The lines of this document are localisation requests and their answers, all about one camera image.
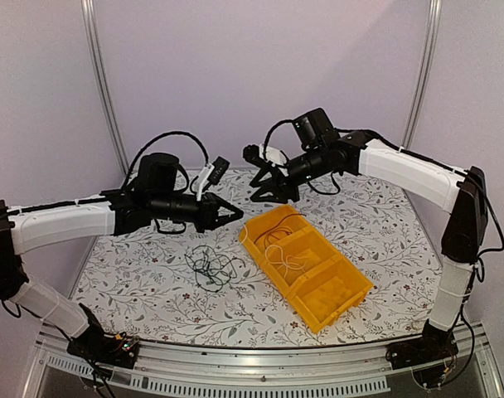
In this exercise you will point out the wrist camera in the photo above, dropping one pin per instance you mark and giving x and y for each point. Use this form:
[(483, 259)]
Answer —
[(260, 155), (209, 176)]

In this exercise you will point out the aluminium front rail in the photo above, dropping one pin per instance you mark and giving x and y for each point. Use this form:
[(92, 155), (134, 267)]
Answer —
[(177, 370)]

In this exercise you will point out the floral table cloth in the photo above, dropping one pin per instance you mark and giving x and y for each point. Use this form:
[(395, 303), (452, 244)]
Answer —
[(205, 289)]

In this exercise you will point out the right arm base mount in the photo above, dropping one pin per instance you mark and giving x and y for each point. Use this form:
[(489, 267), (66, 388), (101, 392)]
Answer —
[(436, 350)]

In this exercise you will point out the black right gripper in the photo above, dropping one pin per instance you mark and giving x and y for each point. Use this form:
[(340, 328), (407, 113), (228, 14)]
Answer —
[(283, 189)]

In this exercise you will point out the left rear aluminium post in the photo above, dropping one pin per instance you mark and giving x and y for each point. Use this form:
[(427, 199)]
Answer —
[(97, 61)]

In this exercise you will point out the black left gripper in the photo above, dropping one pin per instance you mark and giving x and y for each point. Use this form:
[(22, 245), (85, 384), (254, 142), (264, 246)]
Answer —
[(207, 218)]

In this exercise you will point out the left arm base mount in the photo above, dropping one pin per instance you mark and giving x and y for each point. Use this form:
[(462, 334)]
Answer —
[(96, 345)]

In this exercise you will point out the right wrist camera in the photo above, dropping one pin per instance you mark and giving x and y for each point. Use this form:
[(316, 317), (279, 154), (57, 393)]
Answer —
[(260, 155)]

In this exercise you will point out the right rear aluminium post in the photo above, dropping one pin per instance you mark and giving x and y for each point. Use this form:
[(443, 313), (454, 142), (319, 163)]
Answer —
[(430, 43)]

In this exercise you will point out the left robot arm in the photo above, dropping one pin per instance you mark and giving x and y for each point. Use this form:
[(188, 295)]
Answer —
[(114, 212)]

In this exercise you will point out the aluminium post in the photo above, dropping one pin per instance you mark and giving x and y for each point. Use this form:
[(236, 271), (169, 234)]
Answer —
[(97, 61), (430, 43)]

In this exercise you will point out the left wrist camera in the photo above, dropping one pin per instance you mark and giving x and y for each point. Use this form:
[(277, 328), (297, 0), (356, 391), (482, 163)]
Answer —
[(209, 176)]

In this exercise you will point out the yellow three-compartment bin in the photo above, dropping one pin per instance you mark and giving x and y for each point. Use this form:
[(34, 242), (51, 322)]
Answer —
[(315, 278)]

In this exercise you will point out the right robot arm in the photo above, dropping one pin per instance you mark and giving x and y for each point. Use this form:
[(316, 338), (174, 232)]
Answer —
[(364, 152)]

